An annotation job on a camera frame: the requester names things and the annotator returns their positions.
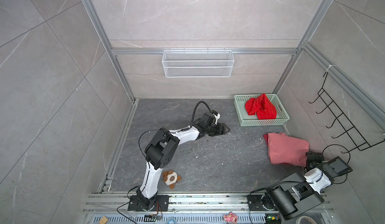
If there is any pink t shirt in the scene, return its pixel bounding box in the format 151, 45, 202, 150
263, 133, 309, 167

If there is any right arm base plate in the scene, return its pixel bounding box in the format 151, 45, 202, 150
246, 194, 274, 211

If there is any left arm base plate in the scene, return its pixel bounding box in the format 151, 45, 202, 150
127, 195, 170, 212

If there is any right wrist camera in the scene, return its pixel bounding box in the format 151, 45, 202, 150
323, 157, 353, 178

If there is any small wooden block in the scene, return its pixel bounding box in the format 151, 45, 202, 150
98, 216, 109, 224

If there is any black wire hook rack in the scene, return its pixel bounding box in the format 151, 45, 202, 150
308, 72, 385, 154

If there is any black corrugated cable hose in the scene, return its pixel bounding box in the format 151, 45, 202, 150
190, 101, 214, 128

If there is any brown white plush toy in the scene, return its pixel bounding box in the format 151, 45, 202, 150
162, 170, 181, 189

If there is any bright red t shirt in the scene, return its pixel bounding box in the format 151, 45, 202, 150
245, 94, 277, 120

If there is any white wire mesh shelf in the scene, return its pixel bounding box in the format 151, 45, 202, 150
162, 50, 235, 78

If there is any light green plastic basket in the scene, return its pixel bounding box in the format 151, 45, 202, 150
234, 94, 290, 126

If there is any pink plush toy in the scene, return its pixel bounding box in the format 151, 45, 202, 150
223, 212, 238, 224

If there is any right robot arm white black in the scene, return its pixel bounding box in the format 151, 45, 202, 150
265, 151, 333, 221

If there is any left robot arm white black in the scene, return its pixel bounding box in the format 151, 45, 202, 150
136, 119, 230, 210

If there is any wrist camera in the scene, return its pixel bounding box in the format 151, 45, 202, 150
211, 110, 221, 125
323, 157, 353, 178

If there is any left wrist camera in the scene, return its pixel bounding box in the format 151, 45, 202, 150
211, 110, 221, 125

